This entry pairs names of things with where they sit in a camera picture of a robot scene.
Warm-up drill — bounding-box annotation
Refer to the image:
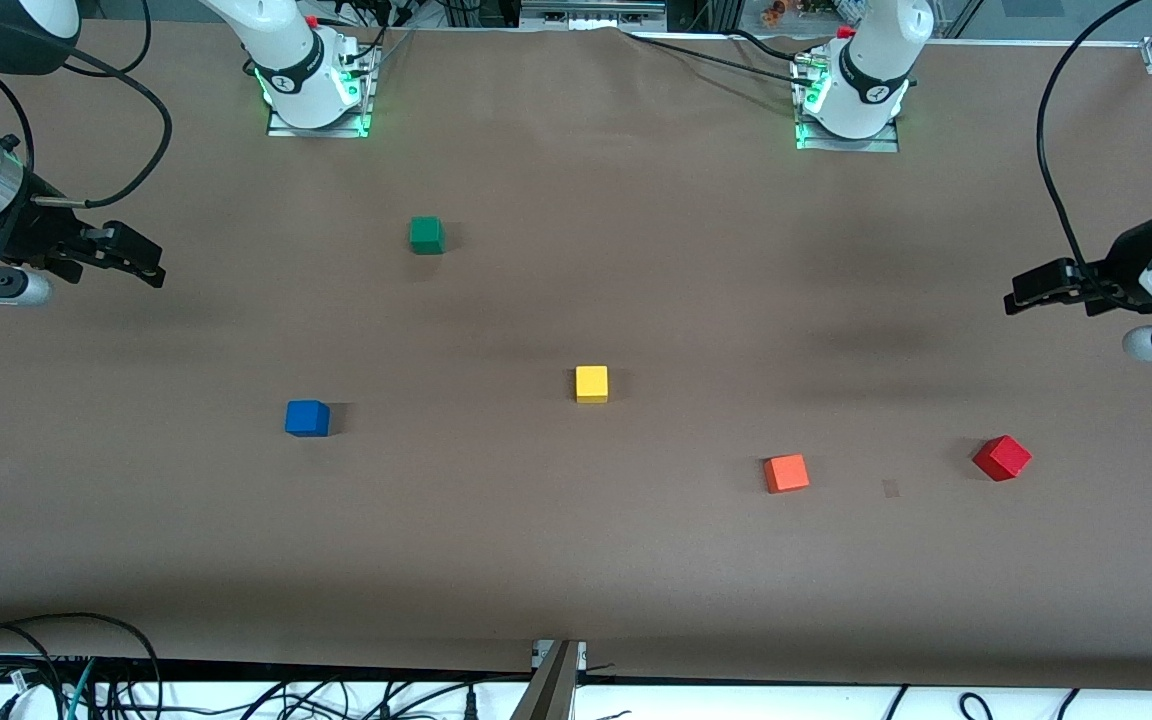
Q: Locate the red cube block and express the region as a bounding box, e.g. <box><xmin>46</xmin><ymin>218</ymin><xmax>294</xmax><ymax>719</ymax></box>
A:
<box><xmin>972</xmin><ymin>435</ymin><xmax>1033</xmax><ymax>483</ymax></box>

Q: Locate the blue cube block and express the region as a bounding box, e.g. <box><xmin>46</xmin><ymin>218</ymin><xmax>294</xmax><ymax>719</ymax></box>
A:
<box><xmin>284</xmin><ymin>400</ymin><xmax>331</xmax><ymax>438</ymax></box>

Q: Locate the orange cube block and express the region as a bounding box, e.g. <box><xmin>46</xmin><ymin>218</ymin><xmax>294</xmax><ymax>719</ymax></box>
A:
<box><xmin>763</xmin><ymin>454</ymin><xmax>811</xmax><ymax>495</ymax></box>

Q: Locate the brown paper table cover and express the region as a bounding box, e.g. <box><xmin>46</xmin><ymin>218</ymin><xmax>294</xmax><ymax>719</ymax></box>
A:
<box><xmin>0</xmin><ymin>20</ymin><xmax>1152</xmax><ymax>691</ymax></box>

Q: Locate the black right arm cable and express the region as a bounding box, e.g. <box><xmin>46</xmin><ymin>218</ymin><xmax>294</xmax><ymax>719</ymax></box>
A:
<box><xmin>0</xmin><ymin>0</ymin><xmax>173</xmax><ymax>211</ymax></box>

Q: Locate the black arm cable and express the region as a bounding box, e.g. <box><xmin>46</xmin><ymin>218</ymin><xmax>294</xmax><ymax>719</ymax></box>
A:
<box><xmin>1035</xmin><ymin>0</ymin><xmax>1147</xmax><ymax>286</ymax></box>
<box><xmin>0</xmin><ymin>0</ymin><xmax>173</xmax><ymax>211</ymax></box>

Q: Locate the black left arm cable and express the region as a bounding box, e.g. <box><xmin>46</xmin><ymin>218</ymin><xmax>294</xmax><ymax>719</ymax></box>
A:
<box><xmin>1035</xmin><ymin>0</ymin><xmax>1147</xmax><ymax>286</ymax></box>

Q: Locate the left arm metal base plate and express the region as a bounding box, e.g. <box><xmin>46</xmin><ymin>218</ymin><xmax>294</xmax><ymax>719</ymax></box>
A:
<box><xmin>793</xmin><ymin>55</ymin><xmax>901</xmax><ymax>154</ymax></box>

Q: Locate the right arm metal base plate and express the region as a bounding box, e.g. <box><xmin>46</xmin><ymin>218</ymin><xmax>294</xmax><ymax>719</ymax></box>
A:
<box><xmin>266</xmin><ymin>40</ymin><xmax>375</xmax><ymax>139</ymax></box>

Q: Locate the black looped floor cable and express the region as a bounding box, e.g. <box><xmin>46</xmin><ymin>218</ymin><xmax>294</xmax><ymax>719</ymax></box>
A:
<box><xmin>0</xmin><ymin>612</ymin><xmax>165</xmax><ymax>720</ymax></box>

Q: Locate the black base power cable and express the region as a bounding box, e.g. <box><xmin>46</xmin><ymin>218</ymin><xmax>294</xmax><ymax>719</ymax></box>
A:
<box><xmin>624</xmin><ymin>32</ymin><xmax>819</xmax><ymax>86</ymax></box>

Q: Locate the teal cable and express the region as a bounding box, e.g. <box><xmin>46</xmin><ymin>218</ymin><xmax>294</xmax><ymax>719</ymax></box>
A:
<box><xmin>64</xmin><ymin>660</ymin><xmax>99</xmax><ymax>720</ymax></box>

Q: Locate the silver aluminium frame rail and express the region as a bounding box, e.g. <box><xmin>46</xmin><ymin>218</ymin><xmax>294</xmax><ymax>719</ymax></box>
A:
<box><xmin>520</xmin><ymin>0</ymin><xmax>668</xmax><ymax>29</ymax></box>

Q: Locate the metal table clamp bracket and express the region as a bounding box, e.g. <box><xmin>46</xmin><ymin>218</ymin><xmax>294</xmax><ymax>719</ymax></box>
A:
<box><xmin>510</xmin><ymin>639</ymin><xmax>588</xmax><ymax>720</ymax></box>

